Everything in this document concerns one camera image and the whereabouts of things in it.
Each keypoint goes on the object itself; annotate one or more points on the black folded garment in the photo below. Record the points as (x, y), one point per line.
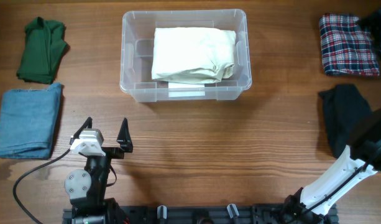
(343, 108)

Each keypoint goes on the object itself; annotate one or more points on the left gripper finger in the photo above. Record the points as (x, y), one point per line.
(124, 137)
(87, 124)

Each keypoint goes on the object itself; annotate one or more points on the cream cloth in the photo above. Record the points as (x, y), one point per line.
(193, 55)

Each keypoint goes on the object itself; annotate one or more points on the clear plastic storage bin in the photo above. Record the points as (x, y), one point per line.
(137, 49)

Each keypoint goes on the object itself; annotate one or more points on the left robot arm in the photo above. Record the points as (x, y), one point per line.
(86, 187)

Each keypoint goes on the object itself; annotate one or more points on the white label on bin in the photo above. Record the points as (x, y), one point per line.
(180, 90)

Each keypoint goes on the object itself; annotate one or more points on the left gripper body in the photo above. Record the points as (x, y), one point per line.
(114, 152)

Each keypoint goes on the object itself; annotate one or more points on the plaid shirt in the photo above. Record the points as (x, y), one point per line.
(346, 49)

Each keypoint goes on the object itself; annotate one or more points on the blue denim folded cloth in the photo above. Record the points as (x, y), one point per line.
(27, 122)

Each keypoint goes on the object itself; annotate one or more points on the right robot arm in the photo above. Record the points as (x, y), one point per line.
(360, 159)

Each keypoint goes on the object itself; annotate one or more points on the green folded garment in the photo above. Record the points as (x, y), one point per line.
(44, 49)

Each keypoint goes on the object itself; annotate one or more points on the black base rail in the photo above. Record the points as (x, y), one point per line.
(256, 214)

